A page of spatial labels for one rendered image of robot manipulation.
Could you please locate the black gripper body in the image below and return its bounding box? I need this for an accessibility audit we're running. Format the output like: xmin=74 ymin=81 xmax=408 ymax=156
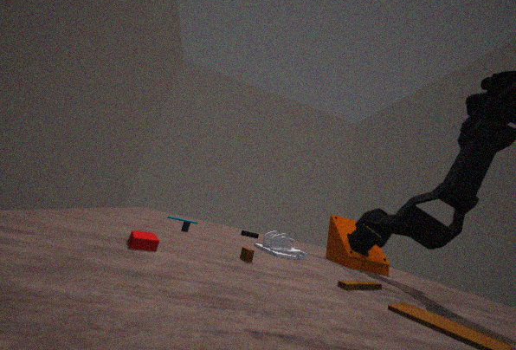
xmin=466 ymin=92 xmax=489 ymax=116

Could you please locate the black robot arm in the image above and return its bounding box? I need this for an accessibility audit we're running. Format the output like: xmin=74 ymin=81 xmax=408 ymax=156
xmin=346 ymin=71 xmax=516 ymax=256

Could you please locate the red rectangular block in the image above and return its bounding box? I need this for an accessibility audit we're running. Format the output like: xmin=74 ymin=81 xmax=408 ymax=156
xmin=128 ymin=230 xmax=159 ymax=251

